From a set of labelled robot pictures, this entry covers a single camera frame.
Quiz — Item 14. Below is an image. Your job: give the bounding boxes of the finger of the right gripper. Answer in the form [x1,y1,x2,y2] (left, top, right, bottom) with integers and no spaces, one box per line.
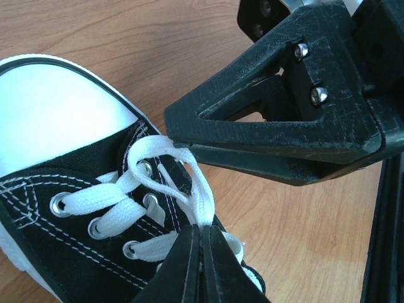
[175,142,371,186]

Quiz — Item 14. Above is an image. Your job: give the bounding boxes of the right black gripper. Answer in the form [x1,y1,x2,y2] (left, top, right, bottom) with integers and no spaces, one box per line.
[164,1,403,164]

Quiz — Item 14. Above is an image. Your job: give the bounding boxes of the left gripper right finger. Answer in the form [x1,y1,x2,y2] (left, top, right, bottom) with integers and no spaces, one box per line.
[202,226,268,303]

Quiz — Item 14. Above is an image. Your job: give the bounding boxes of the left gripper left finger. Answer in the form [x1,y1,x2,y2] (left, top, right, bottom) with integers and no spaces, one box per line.
[133,225,202,303]

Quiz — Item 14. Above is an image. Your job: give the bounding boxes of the black canvas sneaker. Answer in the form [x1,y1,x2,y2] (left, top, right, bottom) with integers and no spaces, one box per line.
[1,54,266,302]

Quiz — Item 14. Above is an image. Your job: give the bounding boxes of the white lace of sneaker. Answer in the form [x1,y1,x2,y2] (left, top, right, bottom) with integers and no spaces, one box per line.
[49,135,215,241]

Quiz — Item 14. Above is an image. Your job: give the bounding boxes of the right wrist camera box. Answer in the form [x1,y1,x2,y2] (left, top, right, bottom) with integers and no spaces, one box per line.
[236,0,313,44]

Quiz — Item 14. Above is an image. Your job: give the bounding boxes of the black aluminium frame rail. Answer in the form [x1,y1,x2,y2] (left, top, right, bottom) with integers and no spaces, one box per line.
[360,153,403,302]

